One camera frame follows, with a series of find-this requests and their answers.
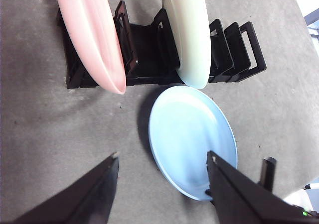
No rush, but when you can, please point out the green plate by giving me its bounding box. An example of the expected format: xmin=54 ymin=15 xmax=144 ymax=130
xmin=161 ymin=0 xmax=211 ymax=90

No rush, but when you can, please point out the pink plate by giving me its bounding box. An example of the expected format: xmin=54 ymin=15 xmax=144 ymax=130
xmin=54 ymin=0 xmax=127 ymax=96

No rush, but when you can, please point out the blue plate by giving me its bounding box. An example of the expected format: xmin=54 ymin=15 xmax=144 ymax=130
xmin=148 ymin=85 xmax=238 ymax=201

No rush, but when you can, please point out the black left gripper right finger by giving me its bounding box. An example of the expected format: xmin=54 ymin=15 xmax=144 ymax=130
xmin=205 ymin=150 xmax=319 ymax=224

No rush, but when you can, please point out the black dish rack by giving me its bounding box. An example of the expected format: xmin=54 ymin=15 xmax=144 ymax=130
xmin=56 ymin=0 xmax=268 ymax=90

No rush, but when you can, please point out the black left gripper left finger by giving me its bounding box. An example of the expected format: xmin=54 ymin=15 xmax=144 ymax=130
xmin=12 ymin=151 xmax=120 ymax=224

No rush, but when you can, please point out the black upright bracket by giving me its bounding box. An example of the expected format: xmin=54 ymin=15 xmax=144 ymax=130
xmin=257 ymin=156 xmax=277 ymax=193

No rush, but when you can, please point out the blue grey box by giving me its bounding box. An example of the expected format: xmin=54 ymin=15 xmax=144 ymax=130
xmin=303 ymin=8 xmax=319 ymax=39

